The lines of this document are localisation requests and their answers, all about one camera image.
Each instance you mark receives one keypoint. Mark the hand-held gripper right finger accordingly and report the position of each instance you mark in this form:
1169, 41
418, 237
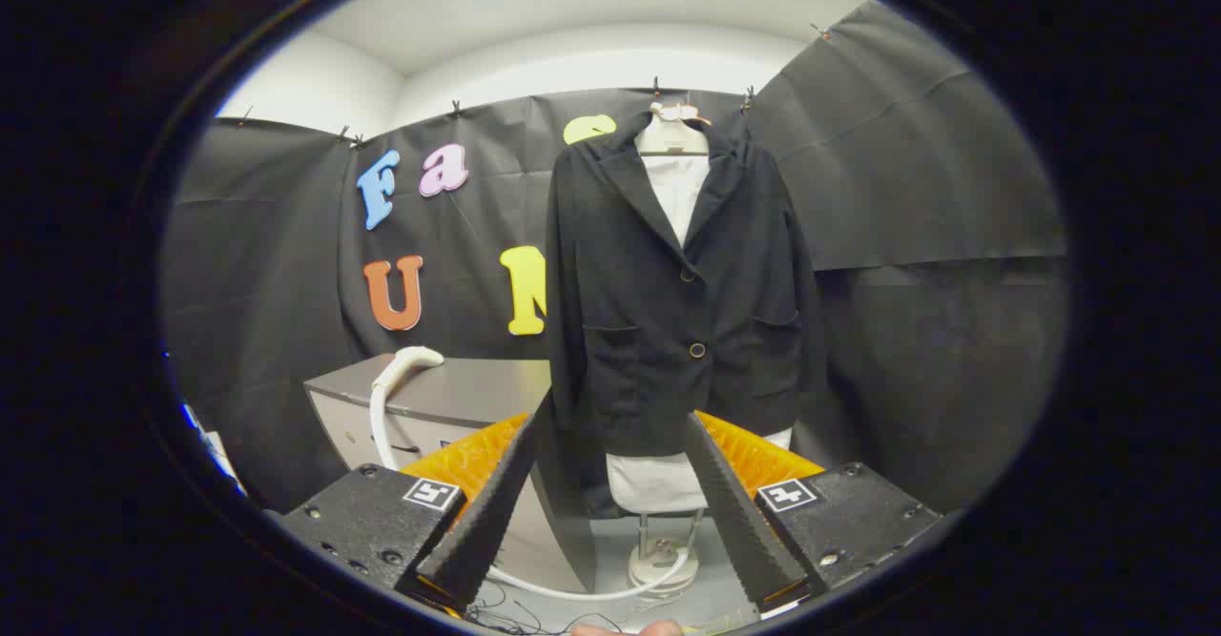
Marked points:
739, 512

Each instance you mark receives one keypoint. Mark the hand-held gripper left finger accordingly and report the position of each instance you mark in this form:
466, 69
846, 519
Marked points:
486, 512

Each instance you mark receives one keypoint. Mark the white garment steamer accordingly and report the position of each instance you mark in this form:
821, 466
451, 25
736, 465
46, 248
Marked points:
410, 361

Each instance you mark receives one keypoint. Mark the black jacket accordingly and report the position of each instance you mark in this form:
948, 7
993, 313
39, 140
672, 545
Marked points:
649, 312

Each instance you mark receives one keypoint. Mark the grey cabinet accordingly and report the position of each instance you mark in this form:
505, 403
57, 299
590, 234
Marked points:
458, 393

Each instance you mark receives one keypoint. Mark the white mannequin torso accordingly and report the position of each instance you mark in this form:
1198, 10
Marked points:
675, 193

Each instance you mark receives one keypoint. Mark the black backdrop cloth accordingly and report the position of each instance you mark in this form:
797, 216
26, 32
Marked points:
935, 188

